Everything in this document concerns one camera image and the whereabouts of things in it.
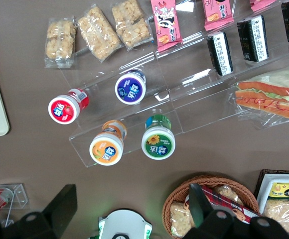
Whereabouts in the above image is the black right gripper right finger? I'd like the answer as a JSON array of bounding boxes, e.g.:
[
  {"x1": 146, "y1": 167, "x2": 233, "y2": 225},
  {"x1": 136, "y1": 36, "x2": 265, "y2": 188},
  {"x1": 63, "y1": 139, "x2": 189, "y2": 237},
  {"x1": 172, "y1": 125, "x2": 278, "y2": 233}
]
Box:
[{"x1": 183, "y1": 183, "x2": 289, "y2": 239}]

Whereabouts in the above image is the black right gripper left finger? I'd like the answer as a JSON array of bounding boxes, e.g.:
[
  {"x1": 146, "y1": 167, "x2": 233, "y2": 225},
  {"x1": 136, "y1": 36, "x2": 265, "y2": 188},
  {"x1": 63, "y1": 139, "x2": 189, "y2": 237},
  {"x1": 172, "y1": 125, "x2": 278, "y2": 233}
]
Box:
[{"x1": 0, "y1": 183, "x2": 78, "y2": 239}]

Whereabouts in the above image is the green gum jar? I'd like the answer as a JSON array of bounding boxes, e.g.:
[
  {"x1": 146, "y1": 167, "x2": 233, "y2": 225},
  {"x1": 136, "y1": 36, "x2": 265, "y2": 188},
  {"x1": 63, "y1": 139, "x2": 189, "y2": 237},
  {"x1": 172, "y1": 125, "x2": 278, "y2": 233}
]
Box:
[{"x1": 141, "y1": 114, "x2": 176, "y2": 160}]

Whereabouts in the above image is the dark flat tray base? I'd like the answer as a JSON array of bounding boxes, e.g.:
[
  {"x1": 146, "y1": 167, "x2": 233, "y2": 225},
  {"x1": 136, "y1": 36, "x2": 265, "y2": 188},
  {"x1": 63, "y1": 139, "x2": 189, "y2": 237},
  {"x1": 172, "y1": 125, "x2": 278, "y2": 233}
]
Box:
[{"x1": 253, "y1": 169, "x2": 289, "y2": 200}]

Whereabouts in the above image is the orange gum jar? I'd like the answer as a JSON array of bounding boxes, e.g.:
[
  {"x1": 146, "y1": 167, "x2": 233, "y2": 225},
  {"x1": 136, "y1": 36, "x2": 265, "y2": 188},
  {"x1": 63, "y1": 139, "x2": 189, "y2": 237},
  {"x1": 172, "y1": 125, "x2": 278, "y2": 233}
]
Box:
[{"x1": 89, "y1": 119, "x2": 128, "y2": 166}]

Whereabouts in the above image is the red gum jar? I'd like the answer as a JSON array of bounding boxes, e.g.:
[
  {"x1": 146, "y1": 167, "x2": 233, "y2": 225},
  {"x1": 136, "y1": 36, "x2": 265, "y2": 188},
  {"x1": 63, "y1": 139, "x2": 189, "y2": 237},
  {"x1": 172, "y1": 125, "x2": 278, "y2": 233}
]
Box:
[{"x1": 47, "y1": 88, "x2": 90, "y2": 124}]

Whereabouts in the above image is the purple gum jar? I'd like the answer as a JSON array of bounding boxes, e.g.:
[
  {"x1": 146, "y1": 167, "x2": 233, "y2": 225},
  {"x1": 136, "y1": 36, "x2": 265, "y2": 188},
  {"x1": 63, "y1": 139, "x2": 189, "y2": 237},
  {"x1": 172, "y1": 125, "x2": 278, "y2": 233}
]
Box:
[{"x1": 114, "y1": 69, "x2": 147, "y2": 105}]

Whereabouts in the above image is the rice snack pack clear wrap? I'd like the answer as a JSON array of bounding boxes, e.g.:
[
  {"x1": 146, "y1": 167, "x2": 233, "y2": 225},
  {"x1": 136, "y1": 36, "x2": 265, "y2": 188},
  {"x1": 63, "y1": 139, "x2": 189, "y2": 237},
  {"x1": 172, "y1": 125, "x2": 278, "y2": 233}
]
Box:
[
  {"x1": 169, "y1": 201, "x2": 196, "y2": 238},
  {"x1": 263, "y1": 199, "x2": 289, "y2": 234},
  {"x1": 213, "y1": 184, "x2": 245, "y2": 205}
]

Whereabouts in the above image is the round wicker snack basket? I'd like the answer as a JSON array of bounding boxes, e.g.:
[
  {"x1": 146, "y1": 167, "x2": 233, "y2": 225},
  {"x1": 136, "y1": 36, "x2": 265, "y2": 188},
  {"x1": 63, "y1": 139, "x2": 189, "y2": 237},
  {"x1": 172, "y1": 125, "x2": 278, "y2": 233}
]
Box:
[{"x1": 161, "y1": 175, "x2": 260, "y2": 239}]

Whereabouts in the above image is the red plaid cookie box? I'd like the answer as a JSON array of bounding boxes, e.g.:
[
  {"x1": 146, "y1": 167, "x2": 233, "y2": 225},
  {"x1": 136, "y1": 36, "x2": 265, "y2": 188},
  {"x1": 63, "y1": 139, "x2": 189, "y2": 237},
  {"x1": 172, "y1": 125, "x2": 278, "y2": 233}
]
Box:
[{"x1": 184, "y1": 185, "x2": 261, "y2": 226}]

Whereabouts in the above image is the clear acrylic bottle rack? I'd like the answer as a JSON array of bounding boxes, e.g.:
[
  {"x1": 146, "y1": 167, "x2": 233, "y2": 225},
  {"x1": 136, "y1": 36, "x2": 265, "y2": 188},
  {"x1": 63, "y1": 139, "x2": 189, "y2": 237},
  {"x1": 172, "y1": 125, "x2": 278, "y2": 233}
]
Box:
[{"x1": 0, "y1": 183, "x2": 28, "y2": 227}]

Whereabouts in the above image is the white snack container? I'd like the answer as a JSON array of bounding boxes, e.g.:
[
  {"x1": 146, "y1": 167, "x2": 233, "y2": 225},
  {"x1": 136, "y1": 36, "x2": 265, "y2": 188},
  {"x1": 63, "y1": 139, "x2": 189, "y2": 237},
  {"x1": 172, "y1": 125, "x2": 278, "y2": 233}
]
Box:
[{"x1": 256, "y1": 173, "x2": 289, "y2": 239}]

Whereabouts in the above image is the yellow snack packet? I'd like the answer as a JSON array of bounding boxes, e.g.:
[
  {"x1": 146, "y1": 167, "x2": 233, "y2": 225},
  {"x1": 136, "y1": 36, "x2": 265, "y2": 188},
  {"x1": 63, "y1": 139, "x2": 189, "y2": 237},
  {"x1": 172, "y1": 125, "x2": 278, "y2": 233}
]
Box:
[{"x1": 270, "y1": 182, "x2": 289, "y2": 200}]

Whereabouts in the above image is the clear acrylic stepped shelf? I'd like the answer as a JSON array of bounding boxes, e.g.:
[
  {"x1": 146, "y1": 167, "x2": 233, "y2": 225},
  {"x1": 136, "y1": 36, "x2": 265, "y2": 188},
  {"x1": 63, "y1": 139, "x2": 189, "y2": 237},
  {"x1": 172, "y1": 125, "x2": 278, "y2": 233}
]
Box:
[{"x1": 59, "y1": 0, "x2": 289, "y2": 168}]

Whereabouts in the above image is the wrapped sandwich with red drizzle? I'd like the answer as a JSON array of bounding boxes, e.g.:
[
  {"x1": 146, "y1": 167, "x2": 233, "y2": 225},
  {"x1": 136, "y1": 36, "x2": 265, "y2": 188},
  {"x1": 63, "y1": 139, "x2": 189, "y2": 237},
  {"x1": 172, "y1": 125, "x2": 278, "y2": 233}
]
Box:
[{"x1": 230, "y1": 62, "x2": 289, "y2": 129}]

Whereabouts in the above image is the rice crispy bar clear wrap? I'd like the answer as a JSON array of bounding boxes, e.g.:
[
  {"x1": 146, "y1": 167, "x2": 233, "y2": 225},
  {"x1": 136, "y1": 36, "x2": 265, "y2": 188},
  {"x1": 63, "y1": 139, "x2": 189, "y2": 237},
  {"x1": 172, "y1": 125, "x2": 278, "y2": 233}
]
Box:
[
  {"x1": 44, "y1": 16, "x2": 77, "y2": 69},
  {"x1": 111, "y1": 0, "x2": 154, "y2": 51},
  {"x1": 76, "y1": 6, "x2": 122, "y2": 63}
]

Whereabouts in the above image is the pink snack packet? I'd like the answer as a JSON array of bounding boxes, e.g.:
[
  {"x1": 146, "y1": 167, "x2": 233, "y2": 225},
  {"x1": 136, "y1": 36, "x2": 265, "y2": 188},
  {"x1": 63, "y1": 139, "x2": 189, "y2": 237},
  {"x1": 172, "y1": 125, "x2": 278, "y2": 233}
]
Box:
[
  {"x1": 150, "y1": 0, "x2": 184, "y2": 52},
  {"x1": 202, "y1": 0, "x2": 235, "y2": 32},
  {"x1": 249, "y1": 0, "x2": 277, "y2": 12}
]

